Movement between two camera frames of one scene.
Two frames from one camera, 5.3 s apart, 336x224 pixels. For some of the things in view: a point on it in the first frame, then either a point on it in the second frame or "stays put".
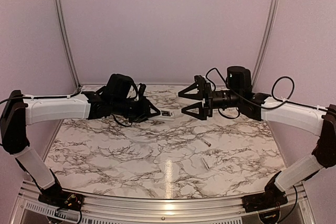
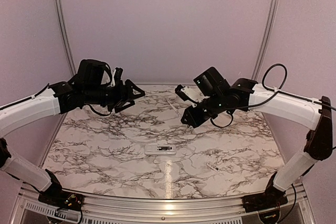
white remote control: (166, 115) to (160, 150)
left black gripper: (144, 110) to (127, 95)
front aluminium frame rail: (300, 209) stays put
